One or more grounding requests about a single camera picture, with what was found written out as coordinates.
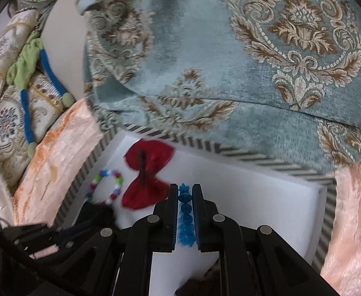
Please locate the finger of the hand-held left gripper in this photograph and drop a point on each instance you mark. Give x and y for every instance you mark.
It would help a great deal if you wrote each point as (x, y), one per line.
(29, 232)

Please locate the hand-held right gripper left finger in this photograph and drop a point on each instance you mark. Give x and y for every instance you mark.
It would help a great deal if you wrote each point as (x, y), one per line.
(174, 234)

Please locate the red fabric bow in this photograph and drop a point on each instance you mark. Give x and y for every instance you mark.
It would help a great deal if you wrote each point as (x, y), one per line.
(149, 157)

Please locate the blue damask sofa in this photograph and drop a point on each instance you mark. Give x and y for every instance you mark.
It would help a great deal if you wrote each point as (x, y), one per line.
(199, 37)

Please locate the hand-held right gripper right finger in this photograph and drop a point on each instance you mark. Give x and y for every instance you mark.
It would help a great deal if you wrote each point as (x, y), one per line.
(196, 222)

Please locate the cream embroidered cushion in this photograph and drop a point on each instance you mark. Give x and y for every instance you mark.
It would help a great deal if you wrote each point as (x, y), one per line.
(8, 120)

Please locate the black fuzzy scrunchie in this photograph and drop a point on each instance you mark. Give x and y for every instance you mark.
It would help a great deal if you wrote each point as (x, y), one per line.
(100, 217)

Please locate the striped box with white foam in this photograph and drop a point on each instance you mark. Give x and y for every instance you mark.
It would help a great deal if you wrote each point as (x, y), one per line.
(245, 197)

